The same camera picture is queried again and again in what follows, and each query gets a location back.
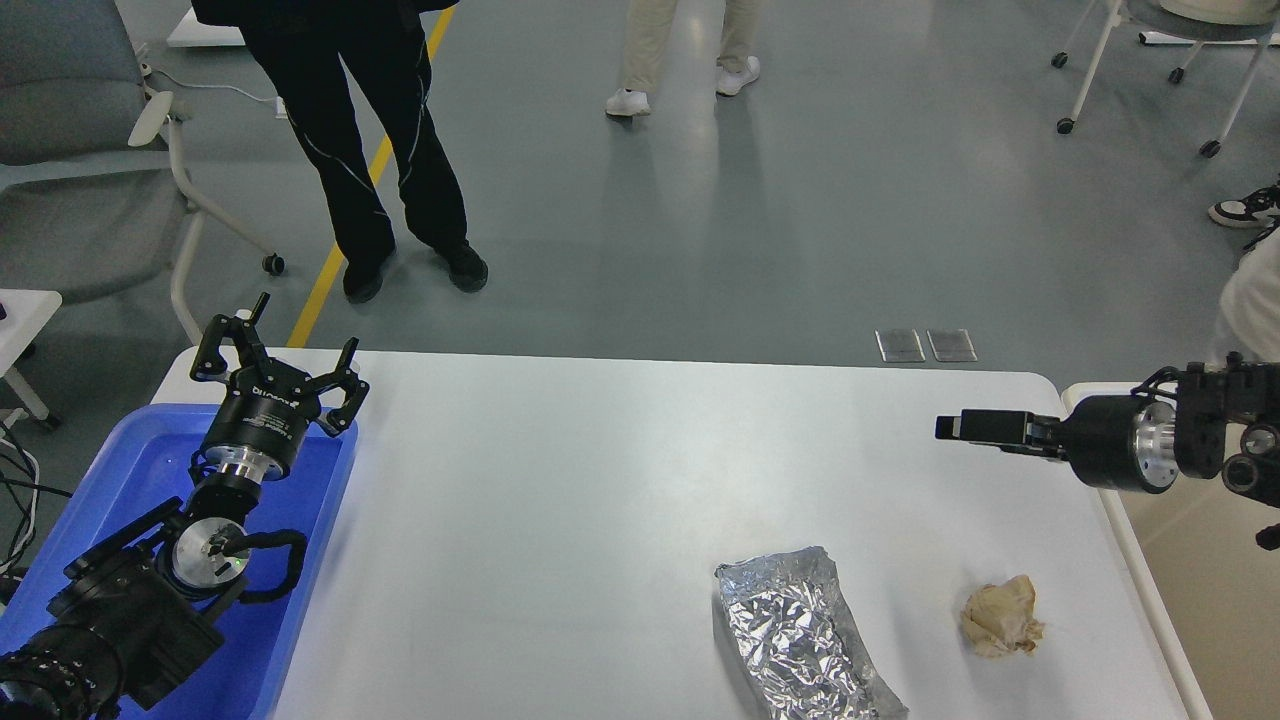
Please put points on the silver foil bag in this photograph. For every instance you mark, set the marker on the silver foil bag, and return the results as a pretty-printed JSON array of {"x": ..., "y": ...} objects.
[{"x": 797, "y": 642}]

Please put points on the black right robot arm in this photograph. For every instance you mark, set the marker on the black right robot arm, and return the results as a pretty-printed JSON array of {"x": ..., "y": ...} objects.
[{"x": 1201, "y": 421}]

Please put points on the black white sneakers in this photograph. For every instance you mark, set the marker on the black white sneakers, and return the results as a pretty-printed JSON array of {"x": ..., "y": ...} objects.
[{"x": 1259, "y": 209}]

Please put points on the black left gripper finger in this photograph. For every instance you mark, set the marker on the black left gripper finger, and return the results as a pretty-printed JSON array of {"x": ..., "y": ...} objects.
[
  {"x": 210, "y": 366},
  {"x": 344, "y": 377}
]

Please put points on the right metal floor plate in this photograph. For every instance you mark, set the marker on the right metal floor plate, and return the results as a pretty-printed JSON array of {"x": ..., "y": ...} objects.
[{"x": 952, "y": 345}]

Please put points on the white side table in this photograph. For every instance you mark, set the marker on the white side table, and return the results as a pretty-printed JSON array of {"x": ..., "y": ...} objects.
[{"x": 26, "y": 312}]

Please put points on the metal floor plate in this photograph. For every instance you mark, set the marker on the metal floor plate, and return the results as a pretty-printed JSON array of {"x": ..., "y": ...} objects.
[
  {"x": 900, "y": 346},
  {"x": 952, "y": 345}
]

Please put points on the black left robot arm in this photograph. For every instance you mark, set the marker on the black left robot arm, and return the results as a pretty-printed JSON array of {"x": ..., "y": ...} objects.
[{"x": 138, "y": 615}]

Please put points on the white floor board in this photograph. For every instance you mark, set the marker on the white floor board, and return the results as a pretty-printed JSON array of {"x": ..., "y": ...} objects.
[{"x": 190, "y": 32}]

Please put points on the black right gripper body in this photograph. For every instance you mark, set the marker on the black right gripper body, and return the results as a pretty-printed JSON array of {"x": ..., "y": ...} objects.
[{"x": 1124, "y": 443}]

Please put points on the crumpled beige paper ball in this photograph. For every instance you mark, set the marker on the crumpled beige paper ball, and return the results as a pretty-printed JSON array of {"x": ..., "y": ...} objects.
[{"x": 998, "y": 620}]

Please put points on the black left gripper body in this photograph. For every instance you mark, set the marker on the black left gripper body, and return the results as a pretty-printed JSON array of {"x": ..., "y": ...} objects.
[{"x": 262, "y": 416}]

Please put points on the grey office chair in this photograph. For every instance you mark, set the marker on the grey office chair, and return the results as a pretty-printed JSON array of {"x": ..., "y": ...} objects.
[{"x": 102, "y": 199}]

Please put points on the person in white clothes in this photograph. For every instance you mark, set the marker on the person in white clothes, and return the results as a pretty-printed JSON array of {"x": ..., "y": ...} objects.
[{"x": 1248, "y": 318}]

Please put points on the left metal floor plate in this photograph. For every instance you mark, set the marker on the left metal floor plate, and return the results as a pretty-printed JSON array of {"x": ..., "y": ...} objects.
[{"x": 900, "y": 346}]

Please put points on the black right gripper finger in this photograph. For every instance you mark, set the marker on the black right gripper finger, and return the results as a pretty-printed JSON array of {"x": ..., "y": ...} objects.
[{"x": 1011, "y": 431}]

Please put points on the beige plastic bin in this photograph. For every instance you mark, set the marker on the beige plastic bin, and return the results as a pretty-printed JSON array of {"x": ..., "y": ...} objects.
[{"x": 1210, "y": 593}]

